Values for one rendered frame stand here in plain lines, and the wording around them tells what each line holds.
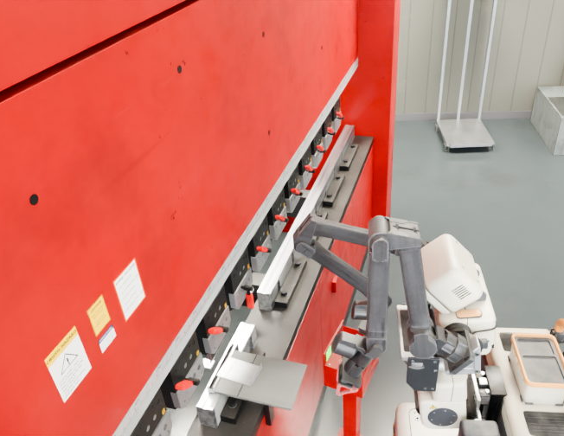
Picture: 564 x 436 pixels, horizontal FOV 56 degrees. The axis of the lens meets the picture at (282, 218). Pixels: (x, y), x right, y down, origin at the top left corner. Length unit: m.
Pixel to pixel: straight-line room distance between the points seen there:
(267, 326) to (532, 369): 0.96
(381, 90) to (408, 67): 2.39
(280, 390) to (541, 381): 0.86
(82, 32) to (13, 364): 0.55
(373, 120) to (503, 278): 1.37
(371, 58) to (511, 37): 2.73
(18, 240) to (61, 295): 0.15
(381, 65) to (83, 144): 2.59
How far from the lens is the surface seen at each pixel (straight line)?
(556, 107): 5.56
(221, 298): 1.64
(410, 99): 5.95
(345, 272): 1.91
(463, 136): 5.48
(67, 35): 0.96
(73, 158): 1.00
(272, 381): 1.81
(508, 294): 3.74
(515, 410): 2.06
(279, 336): 2.11
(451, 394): 2.00
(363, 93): 3.48
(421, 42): 5.77
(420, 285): 1.46
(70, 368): 1.09
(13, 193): 0.90
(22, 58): 0.88
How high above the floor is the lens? 2.39
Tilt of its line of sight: 33 degrees down
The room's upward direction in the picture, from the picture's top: 5 degrees counter-clockwise
